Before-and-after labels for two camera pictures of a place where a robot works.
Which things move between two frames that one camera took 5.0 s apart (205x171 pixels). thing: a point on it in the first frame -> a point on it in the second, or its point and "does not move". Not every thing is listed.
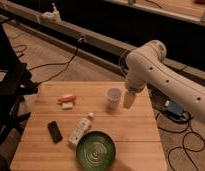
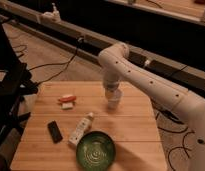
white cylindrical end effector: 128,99 -> 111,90
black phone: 55,131 does not move
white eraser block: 67,105 does not move
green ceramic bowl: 95,151 does not move
